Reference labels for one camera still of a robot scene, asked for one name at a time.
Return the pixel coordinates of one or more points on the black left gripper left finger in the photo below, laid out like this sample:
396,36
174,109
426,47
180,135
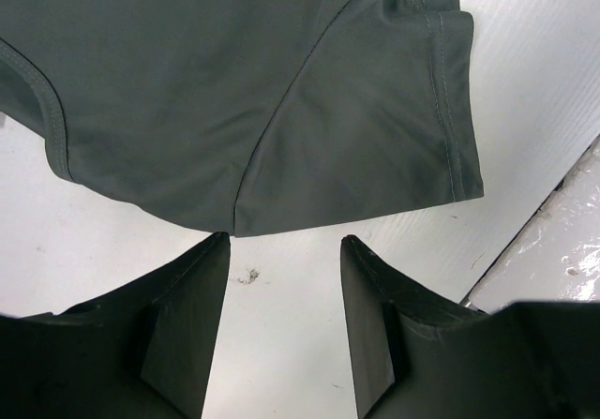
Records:
144,350

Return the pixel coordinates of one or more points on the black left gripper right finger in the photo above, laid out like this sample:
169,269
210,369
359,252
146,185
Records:
416,354

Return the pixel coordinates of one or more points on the grey t shirt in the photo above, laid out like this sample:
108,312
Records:
249,117

